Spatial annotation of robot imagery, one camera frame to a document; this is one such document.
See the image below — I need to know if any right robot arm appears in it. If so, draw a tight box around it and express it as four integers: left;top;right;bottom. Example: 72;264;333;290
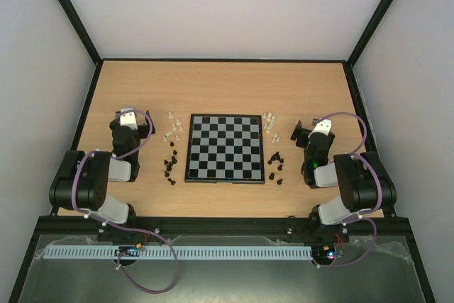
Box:
291;119;397;241

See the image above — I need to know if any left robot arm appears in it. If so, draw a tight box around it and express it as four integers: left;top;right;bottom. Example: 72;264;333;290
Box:
49;108;155;227

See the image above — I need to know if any black and silver chessboard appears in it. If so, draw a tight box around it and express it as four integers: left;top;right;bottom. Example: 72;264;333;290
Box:
184;114;265;184

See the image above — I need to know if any black aluminium frame rail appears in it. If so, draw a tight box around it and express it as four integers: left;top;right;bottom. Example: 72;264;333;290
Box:
35;216;412;243

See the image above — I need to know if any white slotted cable duct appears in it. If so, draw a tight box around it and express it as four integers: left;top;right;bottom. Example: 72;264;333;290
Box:
43;245;313;260

